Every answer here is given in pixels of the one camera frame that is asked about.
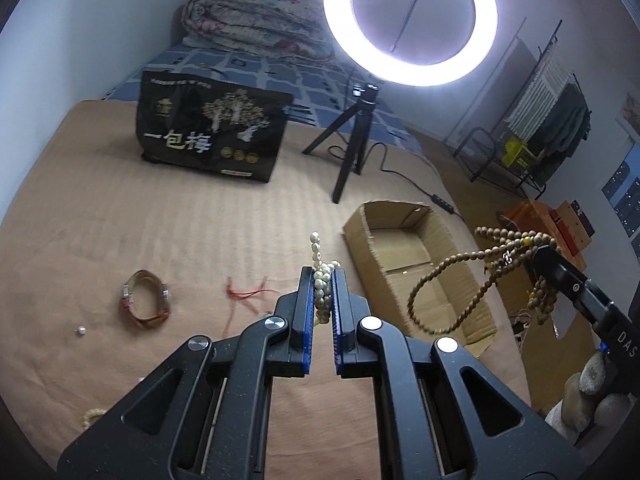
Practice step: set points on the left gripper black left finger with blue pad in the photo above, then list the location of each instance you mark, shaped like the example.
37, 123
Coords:
203, 413

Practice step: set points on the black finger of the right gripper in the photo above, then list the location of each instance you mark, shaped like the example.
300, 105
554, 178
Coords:
562, 276

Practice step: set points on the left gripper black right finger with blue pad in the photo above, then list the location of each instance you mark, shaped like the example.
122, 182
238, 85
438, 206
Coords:
440, 413

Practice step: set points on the brown wooden bead mala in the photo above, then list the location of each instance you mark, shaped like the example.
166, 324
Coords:
512, 249

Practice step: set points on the brown leather wristwatch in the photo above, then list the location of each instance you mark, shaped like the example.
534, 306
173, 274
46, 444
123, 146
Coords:
145, 300

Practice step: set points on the orange gift box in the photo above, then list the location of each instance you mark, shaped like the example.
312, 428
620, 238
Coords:
567, 223

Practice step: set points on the yellow box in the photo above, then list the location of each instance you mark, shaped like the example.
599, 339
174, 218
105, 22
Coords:
517, 154

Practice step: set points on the black clothes rack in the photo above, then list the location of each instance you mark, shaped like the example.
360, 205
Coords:
549, 113

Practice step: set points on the cardboard box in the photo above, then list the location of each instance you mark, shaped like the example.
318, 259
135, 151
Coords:
393, 245

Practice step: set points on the tan blanket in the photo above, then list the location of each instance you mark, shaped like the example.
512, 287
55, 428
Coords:
91, 212

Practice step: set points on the blue checkered bedsheet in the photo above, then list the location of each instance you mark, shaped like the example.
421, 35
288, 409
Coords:
321, 91

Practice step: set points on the folded floral quilt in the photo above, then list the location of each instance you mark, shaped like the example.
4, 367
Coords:
292, 30

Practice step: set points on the white ring light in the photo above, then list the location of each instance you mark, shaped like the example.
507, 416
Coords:
417, 43

